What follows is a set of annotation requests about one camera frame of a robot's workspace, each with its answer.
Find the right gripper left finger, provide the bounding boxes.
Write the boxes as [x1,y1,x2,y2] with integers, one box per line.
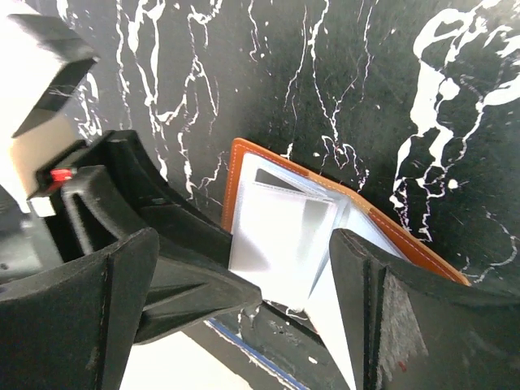
[1,228,158,389]

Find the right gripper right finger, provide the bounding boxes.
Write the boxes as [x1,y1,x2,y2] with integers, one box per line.
[329,229,519,389]

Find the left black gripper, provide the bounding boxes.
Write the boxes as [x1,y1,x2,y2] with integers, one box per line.
[1,130,262,344]

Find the brown leather card holder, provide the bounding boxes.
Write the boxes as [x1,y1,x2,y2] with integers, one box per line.
[222,138,467,386]

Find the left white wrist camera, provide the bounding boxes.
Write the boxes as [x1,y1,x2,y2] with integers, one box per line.
[1,2,99,213]

